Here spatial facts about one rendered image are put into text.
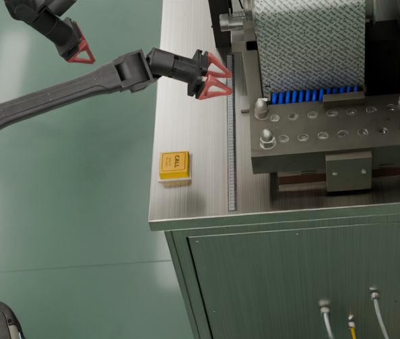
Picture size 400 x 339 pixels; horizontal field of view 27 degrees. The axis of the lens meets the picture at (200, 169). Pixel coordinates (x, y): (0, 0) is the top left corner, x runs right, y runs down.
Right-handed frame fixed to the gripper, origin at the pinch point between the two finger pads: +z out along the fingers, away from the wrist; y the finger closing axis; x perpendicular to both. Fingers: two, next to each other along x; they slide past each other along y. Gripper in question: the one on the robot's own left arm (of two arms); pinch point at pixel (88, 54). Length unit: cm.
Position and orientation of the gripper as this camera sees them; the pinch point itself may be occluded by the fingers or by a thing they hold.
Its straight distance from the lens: 220.9
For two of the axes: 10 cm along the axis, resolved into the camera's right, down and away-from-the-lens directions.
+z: 5.8, 3.9, 7.2
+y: -3.5, -6.7, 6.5
